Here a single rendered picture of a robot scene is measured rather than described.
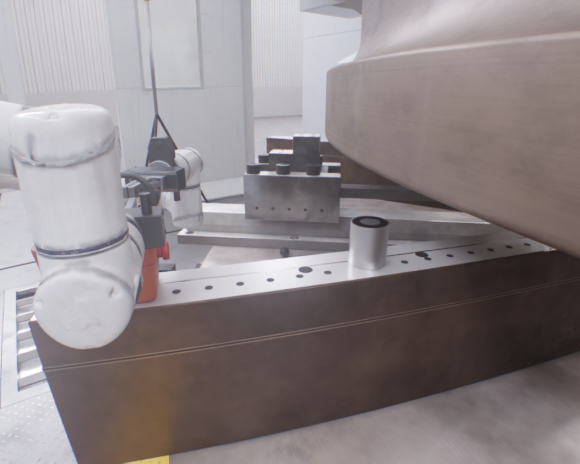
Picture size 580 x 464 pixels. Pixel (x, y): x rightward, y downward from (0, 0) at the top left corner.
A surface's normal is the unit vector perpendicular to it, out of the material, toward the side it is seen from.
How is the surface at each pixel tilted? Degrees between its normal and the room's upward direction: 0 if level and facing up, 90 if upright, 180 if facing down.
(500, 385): 0
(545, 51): 90
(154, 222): 90
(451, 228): 72
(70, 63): 90
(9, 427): 0
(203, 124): 90
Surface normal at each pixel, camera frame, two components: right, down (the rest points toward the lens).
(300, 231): -0.12, 0.36
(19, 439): 0.00, -0.93
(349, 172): -0.49, 0.31
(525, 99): -0.93, 0.13
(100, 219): 0.78, 0.23
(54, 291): 0.19, 0.35
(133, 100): 0.58, 0.29
